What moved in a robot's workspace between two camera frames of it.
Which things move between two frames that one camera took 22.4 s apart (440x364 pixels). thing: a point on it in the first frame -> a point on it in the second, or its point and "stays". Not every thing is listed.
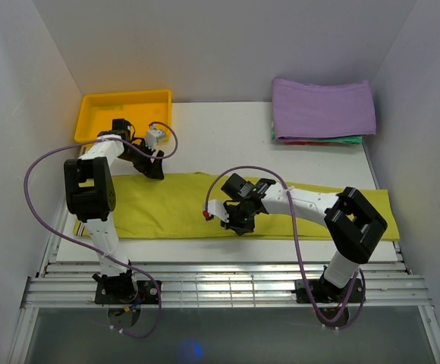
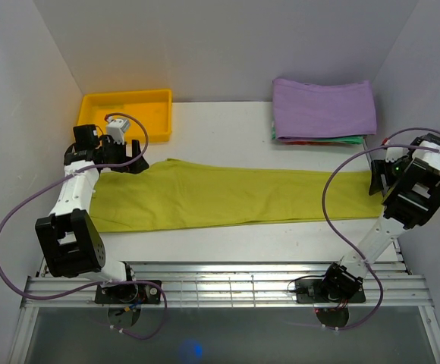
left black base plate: (147, 293) stays
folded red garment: (307, 143) stays
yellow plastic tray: (97, 111) stays
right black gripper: (231, 225) -> (380, 167)
